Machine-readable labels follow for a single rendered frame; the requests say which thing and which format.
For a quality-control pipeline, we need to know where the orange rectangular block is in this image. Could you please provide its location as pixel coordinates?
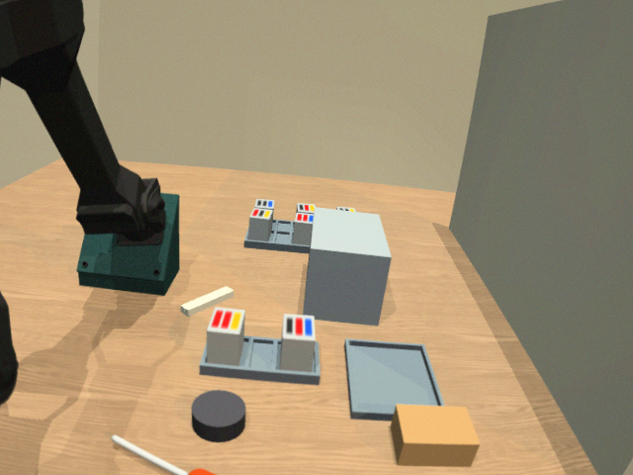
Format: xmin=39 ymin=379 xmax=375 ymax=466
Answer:
xmin=391 ymin=404 xmax=480 ymax=467

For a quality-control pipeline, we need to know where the dark grey short cylinder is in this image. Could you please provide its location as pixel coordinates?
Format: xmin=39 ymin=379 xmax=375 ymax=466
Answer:
xmin=191 ymin=390 xmax=246 ymax=442

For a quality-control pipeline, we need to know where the grey flat panel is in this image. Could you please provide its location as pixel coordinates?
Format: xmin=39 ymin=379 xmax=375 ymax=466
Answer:
xmin=449 ymin=0 xmax=633 ymax=475

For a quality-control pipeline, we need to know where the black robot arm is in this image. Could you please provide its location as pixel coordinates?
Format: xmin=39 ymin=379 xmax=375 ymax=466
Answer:
xmin=0 ymin=0 xmax=166 ymax=406

